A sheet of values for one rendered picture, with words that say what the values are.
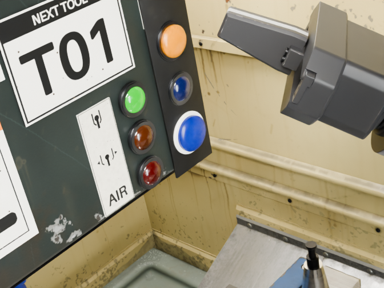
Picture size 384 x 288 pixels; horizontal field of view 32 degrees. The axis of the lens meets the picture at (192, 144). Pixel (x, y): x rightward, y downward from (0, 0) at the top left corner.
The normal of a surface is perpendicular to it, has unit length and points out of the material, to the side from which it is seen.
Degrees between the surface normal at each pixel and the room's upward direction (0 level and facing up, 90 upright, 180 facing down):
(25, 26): 90
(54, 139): 90
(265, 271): 24
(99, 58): 90
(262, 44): 90
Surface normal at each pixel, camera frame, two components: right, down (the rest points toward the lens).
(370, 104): -0.21, 0.51
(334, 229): -0.66, 0.46
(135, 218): 0.73, 0.22
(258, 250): -0.42, -0.59
